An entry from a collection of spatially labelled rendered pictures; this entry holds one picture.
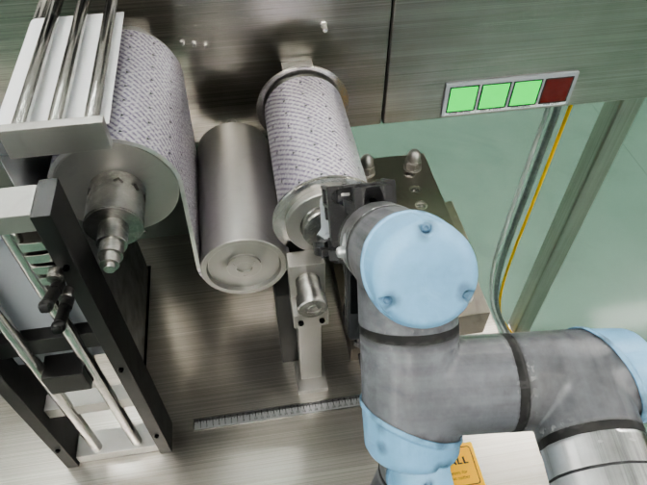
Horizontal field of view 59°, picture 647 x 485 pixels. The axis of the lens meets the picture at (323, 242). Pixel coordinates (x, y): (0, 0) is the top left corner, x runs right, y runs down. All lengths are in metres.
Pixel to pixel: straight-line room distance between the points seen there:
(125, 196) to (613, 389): 0.50
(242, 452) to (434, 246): 0.66
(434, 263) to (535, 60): 0.79
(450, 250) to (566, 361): 0.13
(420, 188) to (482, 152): 1.78
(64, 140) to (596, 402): 0.52
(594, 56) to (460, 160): 1.71
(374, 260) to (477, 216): 2.21
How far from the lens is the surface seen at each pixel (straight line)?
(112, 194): 0.67
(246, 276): 0.83
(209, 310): 1.12
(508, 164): 2.88
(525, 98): 1.17
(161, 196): 0.72
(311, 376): 1.01
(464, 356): 0.44
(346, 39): 0.99
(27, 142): 0.65
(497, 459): 1.00
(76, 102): 0.69
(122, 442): 1.00
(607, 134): 1.59
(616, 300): 2.48
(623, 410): 0.47
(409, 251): 0.38
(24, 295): 0.71
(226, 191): 0.84
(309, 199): 0.72
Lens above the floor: 1.80
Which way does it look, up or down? 49 degrees down
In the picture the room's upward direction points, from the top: straight up
